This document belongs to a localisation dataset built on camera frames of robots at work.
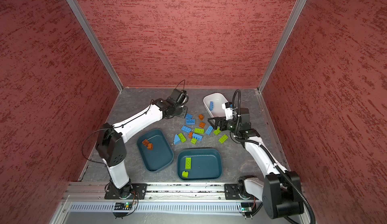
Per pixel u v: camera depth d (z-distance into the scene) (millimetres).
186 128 970
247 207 710
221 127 724
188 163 831
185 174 778
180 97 680
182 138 926
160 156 853
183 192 756
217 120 718
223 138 923
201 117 1021
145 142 893
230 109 741
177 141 900
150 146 868
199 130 963
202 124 990
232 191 739
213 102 1099
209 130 972
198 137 918
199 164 814
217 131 969
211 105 1099
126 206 701
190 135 921
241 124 639
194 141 904
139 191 736
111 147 465
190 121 1001
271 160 464
